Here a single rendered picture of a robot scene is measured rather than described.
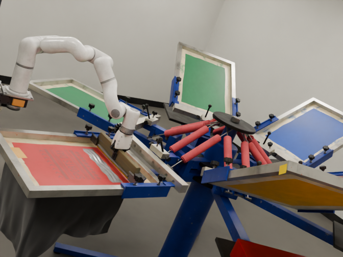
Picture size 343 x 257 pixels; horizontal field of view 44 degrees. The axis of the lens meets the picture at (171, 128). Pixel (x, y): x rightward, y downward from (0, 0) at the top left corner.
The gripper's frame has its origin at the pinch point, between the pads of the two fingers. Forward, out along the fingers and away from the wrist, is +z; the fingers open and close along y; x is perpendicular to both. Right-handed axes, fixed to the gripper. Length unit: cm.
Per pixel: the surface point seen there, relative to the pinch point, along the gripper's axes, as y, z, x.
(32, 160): 46.4, 5.9, -2.6
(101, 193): 24.5, 4.9, 28.9
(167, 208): -151, 102, -83
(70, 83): -35, 6, -134
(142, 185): -0.1, 1.6, 27.6
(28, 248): 48, 41, 21
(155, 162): -21.3, -1.4, 8.9
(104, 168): 8.8, 5.6, 4.4
